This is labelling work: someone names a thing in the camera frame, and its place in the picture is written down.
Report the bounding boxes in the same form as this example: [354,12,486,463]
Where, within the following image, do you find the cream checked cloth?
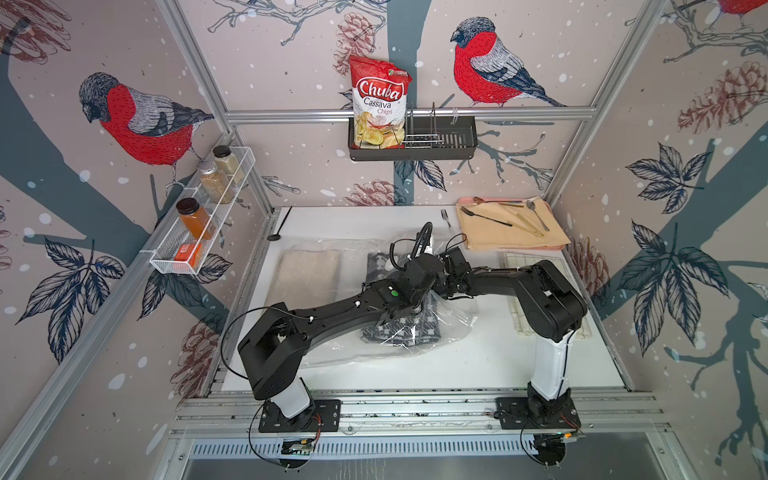
[501,252,580,337]

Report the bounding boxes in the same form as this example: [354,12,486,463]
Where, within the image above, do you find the clear plastic vacuum bag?
[263,237,478,369]

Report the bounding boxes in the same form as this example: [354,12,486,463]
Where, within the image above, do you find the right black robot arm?
[438,247,588,425]

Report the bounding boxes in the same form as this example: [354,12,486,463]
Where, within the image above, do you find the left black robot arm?
[237,254,445,419]

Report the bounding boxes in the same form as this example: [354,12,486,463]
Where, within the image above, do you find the black white patterned scarf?
[361,252,442,348]

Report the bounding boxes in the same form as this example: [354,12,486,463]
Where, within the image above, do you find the red Chuba chips bag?
[349,55,412,150]

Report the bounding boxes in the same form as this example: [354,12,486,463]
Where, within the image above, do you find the silver fork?
[440,209,453,231]

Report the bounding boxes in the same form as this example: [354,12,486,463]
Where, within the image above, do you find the gold cutlery piece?
[512,210,544,238]

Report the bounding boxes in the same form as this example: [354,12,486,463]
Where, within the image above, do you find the silver spoon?
[525,200,550,232]

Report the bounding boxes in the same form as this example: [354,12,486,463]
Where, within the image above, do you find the black spoon at edge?
[267,207,293,242]

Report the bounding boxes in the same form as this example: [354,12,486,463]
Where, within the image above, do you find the tan spice jar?
[198,160,234,204]

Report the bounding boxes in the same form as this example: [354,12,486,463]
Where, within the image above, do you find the pale green spice jar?
[213,145,245,184]

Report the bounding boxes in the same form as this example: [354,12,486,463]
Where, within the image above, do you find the orange spice jar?
[176,197,215,240]

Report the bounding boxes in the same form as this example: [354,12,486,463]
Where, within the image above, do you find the small orange box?
[173,242,203,269]

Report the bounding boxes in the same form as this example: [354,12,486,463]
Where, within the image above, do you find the black wall basket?
[347,108,479,162]

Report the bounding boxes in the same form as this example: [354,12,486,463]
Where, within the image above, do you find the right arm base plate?
[493,394,581,430]

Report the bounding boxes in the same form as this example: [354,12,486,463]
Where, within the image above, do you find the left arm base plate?
[258,399,342,433]

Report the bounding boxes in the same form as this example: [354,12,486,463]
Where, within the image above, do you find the clear acrylic wall shelf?
[150,145,255,277]

